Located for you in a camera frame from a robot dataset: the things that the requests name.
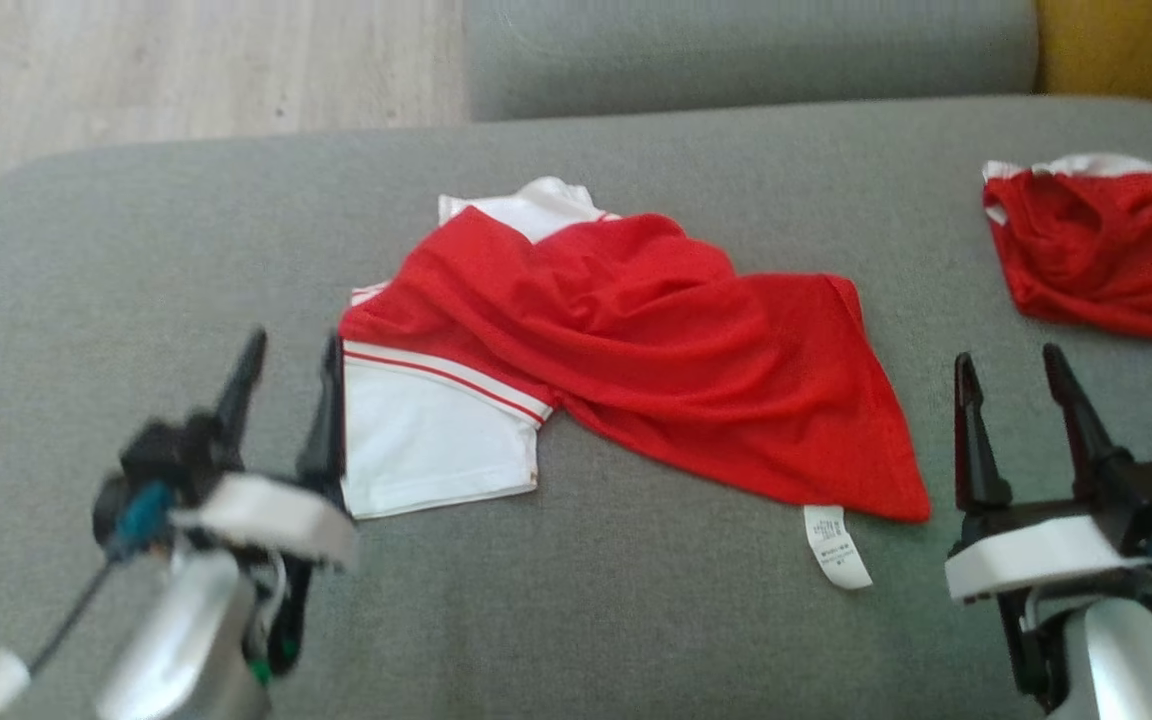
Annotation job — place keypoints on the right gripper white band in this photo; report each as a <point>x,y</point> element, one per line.
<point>1036,555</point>

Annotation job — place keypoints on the large grey sofa seat cushion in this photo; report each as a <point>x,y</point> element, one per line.
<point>636,640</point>

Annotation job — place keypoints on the red shorts white waistband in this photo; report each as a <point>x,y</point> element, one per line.
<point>1106,250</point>

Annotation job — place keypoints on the red jersey white sleeves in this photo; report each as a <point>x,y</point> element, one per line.
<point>656,330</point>

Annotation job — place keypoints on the small grey sofa cushion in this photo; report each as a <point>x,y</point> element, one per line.
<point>736,55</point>

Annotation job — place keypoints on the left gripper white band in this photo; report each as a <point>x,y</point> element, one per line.
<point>266,515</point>

